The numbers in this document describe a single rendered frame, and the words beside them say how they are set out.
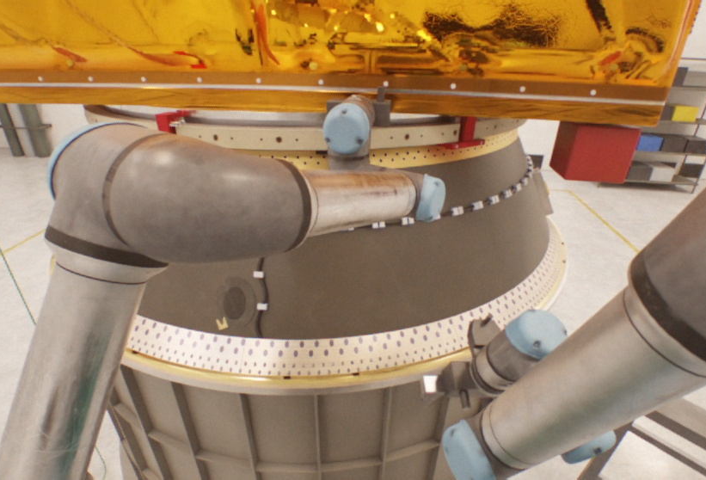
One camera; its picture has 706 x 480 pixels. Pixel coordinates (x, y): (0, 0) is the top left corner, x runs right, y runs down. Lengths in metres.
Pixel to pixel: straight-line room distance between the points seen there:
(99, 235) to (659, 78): 1.06
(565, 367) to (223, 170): 0.32
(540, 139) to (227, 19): 6.29
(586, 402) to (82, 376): 0.45
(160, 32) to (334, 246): 0.64
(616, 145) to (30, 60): 1.51
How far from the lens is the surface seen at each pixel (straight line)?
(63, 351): 0.45
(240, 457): 1.34
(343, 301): 0.96
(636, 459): 2.70
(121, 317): 0.45
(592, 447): 0.59
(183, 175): 0.32
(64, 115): 8.89
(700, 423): 1.11
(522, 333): 0.57
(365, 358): 0.98
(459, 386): 0.70
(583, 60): 0.98
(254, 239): 0.33
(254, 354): 1.00
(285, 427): 1.17
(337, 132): 0.64
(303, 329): 0.97
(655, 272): 0.28
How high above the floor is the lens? 1.89
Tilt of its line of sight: 27 degrees down
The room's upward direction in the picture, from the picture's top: 1 degrees clockwise
